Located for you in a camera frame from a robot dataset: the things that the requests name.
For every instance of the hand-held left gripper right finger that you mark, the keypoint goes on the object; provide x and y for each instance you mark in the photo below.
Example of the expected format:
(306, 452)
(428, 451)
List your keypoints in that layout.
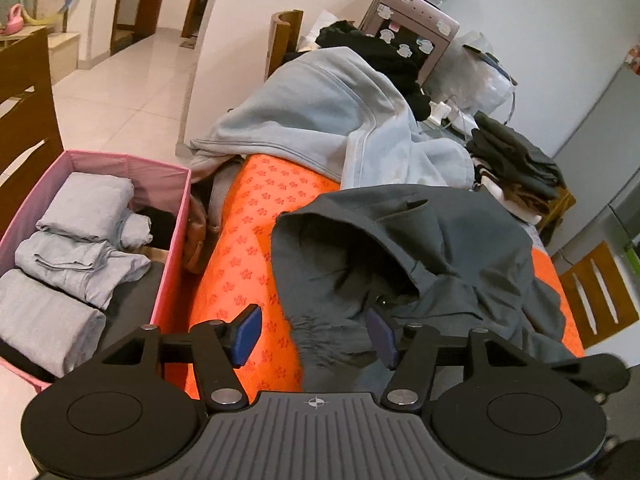
(382, 335)

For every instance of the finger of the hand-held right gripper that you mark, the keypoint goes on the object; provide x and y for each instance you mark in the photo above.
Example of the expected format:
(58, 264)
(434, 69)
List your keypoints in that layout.
(607, 372)

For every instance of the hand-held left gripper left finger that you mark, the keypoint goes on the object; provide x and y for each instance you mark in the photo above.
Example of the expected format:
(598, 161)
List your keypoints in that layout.
(247, 335)

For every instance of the dark grey pants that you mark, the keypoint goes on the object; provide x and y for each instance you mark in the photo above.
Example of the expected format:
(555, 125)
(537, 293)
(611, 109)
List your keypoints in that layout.
(400, 240)

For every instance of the pile of dark folded clothes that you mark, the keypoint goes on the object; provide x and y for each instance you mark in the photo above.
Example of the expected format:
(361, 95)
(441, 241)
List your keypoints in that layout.
(515, 150)

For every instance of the black clothes heap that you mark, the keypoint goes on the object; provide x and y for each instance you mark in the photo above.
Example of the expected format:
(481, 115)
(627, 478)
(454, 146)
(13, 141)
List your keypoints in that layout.
(370, 50)

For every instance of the pink fabric storage box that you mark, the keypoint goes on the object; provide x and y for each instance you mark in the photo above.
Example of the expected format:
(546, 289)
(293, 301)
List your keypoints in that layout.
(172, 270)

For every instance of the brown leather bag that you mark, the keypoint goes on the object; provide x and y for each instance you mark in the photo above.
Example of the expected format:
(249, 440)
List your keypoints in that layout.
(197, 240)

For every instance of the wooden slatted chair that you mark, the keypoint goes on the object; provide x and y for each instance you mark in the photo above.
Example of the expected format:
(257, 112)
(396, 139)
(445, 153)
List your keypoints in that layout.
(30, 60)
(610, 260)

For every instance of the orange patterned mat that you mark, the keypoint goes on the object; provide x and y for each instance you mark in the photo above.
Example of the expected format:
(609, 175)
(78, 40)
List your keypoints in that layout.
(260, 220)

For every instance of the rolled grey garment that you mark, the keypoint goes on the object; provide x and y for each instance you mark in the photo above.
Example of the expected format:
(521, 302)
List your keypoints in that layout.
(136, 230)

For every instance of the small wooden stool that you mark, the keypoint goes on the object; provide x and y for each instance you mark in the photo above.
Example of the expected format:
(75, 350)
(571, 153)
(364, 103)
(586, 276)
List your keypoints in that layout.
(557, 210)

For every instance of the large folded grey garment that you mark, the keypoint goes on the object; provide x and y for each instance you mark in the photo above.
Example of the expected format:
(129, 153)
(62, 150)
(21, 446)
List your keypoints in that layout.
(40, 320)

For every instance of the small folded grey garment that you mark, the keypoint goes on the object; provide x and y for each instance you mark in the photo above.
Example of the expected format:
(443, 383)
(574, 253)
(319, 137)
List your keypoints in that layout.
(85, 205)

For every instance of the white power adapter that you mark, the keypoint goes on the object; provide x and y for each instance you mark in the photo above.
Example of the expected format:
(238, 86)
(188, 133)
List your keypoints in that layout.
(440, 110)

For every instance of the grey refrigerator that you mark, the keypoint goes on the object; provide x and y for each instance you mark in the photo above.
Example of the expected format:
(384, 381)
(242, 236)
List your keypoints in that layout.
(615, 135)

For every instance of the light blue hoodie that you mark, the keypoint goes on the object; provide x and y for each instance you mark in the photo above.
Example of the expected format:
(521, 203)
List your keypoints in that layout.
(310, 105)

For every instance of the curved wooden chair back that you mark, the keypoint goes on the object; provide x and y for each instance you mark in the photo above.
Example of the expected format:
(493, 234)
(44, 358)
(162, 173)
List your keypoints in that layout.
(287, 35)

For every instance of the pink water dispenser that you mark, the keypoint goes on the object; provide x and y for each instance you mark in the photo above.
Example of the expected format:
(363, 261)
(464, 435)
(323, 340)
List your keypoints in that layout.
(425, 15)

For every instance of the white low cabinet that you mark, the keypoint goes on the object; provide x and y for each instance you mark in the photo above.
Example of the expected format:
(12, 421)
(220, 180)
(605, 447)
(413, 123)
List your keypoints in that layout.
(65, 57)

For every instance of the pink flamingo toy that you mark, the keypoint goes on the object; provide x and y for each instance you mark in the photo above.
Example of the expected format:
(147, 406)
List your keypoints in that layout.
(12, 22)

